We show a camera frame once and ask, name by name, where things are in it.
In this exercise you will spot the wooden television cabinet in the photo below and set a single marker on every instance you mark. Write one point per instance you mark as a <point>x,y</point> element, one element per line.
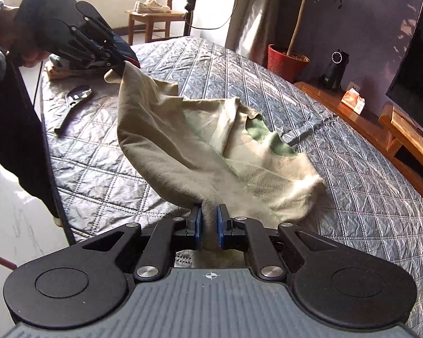
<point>324,95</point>

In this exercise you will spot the pink garment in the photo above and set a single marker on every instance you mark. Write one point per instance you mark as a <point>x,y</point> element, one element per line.
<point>56,72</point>

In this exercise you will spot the wooden chair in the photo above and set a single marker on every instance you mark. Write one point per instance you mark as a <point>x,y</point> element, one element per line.
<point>155,16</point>

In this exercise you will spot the person's left hand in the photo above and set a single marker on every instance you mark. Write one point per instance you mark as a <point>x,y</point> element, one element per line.
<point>10,35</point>

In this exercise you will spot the black magnifying glass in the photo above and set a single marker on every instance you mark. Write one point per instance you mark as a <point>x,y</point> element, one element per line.
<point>81,93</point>

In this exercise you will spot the black speaker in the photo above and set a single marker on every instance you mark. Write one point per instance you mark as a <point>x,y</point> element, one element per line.
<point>333,74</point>

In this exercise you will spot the potted tree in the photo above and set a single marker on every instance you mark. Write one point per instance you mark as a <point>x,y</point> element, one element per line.
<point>299,21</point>

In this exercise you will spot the white wall socket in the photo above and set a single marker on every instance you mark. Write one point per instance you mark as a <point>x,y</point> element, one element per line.
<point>354,87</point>

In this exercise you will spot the orange tissue pack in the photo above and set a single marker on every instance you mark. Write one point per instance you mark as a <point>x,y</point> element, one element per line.
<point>352,102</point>

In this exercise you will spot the black television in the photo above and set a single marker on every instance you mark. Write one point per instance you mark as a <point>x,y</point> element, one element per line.
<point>416,77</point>

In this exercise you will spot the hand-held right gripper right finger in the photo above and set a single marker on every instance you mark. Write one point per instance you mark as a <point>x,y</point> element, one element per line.
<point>220,229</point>

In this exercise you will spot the person's dark jacket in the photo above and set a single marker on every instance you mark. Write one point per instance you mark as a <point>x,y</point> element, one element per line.
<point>17,130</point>

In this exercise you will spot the beige long-sleeved shirt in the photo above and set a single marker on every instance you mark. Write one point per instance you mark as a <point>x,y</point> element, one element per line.
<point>155,148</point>

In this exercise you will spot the silver quilted bedspread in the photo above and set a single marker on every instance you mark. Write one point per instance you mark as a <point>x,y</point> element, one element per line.
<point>338,200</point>

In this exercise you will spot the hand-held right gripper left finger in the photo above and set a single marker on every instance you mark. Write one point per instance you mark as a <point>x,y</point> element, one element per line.
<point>198,229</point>

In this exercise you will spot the grey curtain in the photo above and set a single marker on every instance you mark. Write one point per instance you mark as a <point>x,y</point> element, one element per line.
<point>253,17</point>

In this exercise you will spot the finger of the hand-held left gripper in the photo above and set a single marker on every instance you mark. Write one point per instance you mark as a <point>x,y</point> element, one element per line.
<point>98,24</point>
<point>77,47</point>

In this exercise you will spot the blue-grey garment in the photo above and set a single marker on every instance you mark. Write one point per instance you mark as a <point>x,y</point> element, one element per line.
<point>58,60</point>

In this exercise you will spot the white sneaker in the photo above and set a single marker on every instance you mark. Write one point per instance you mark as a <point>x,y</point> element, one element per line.
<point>137,6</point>
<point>158,7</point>

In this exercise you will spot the red plant pot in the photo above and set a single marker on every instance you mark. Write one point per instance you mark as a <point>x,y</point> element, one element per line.
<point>285,67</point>

